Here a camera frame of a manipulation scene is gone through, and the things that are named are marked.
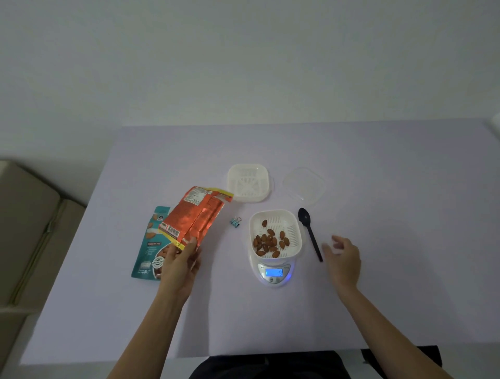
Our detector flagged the white kitchen scale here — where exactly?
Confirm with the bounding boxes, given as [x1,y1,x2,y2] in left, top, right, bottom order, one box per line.
[248,251,296,288]

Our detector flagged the black plastic spoon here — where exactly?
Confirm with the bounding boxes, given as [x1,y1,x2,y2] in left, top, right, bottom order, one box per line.
[297,207,324,263]

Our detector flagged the person's left forearm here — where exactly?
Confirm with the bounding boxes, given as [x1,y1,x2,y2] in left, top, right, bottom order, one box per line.
[106,287,184,379]

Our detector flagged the teal roasted almonds bag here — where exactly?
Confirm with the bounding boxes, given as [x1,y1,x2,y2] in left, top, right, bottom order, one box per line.
[131,206,174,281]

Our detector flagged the orange salted almonds bag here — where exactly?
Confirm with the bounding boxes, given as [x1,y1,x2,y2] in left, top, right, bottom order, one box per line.
[158,186,234,251]

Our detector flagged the person's black clothing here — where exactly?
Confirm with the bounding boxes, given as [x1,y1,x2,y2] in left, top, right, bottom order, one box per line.
[189,345,443,379]

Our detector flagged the white square plastic container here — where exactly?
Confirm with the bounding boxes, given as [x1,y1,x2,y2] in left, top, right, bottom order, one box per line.
[248,210,304,260]
[226,163,275,204]

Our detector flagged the person's right hand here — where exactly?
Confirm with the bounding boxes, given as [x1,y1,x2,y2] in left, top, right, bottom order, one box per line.
[321,235,362,294]

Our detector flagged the person's left hand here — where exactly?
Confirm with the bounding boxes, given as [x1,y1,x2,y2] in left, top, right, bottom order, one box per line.
[157,236,203,302]

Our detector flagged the person's right forearm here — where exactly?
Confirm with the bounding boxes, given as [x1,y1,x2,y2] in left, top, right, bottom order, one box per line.
[337,287,454,379]

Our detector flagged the almonds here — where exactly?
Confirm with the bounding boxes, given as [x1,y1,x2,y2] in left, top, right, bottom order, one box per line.
[253,219,291,259]

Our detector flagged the beige sofa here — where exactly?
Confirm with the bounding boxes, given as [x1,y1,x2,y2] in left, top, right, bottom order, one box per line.
[0,160,86,364]

